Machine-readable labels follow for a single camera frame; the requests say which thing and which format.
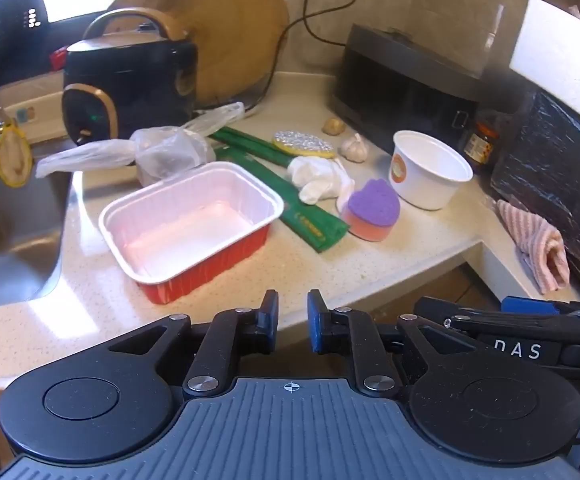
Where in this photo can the black foil stove cover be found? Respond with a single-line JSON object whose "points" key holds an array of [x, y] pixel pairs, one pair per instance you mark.
{"points": [[554, 160]]}

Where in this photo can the silver yellow scouring pad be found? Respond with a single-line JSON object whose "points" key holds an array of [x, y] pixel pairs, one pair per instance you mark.
{"points": [[304, 143]]}

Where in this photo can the ginger piece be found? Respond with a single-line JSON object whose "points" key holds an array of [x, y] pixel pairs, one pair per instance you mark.
{"points": [[334, 126]]}

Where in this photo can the stainless steel sink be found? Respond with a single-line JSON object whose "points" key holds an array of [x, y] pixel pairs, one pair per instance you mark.
{"points": [[10, 240]]}

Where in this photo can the clear plastic bag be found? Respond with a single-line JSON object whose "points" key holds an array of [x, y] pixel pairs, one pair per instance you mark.
{"points": [[170, 152]]}

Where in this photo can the pink striped cloth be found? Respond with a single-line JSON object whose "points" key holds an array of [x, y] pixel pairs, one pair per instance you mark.
{"points": [[539, 240]]}

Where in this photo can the purple pink sponge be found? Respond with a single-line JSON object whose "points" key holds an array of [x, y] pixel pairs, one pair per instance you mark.
{"points": [[372, 207]]}

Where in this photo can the white range hood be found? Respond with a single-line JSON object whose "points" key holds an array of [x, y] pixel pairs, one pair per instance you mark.
{"points": [[554, 55]]}

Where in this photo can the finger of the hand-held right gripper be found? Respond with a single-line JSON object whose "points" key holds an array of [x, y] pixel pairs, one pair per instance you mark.
{"points": [[529, 306]]}

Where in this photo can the green chopstick packet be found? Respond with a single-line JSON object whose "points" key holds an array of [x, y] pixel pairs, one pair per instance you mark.
{"points": [[310, 220], [247, 142]]}

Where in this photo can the red foil food tray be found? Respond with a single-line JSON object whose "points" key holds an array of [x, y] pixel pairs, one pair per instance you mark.
{"points": [[190, 220]]}

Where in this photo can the black rice cooker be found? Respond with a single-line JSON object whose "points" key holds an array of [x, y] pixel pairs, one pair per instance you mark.
{"points": [[130, 70]]}

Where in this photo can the round wooden cutting board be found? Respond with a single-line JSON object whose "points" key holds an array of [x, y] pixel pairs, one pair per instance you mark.
{"points": [[235, 35]]}

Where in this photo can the white paper cup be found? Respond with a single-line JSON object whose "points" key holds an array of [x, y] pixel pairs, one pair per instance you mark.
{"points": [[429, 170]]}

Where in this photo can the yellow hanging scrubber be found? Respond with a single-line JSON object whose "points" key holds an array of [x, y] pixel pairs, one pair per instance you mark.
{"points": [[14, 155]]}

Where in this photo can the small red object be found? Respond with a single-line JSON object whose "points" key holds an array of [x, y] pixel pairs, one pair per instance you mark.
{"points": [[59, 58]]}

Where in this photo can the black countertop appliance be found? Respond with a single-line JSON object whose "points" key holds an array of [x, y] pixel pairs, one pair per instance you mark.
{"points": [[399, 80]]}

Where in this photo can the brown sauce jar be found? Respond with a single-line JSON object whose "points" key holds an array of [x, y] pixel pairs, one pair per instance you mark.
{"points": [[480, 147]]}

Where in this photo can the crumpled white tissue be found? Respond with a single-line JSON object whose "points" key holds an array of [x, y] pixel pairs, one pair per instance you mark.
{"points": [[320, 175]]}

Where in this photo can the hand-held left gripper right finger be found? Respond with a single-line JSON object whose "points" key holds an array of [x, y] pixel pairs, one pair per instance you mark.
{"points": [[315, 327]]}

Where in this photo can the garlic bulb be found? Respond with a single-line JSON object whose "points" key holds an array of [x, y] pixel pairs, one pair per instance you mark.
{"points": [[353, 149]]}

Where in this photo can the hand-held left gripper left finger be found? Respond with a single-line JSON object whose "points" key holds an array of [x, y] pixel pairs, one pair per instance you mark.
{"points": [[270, 327]]}

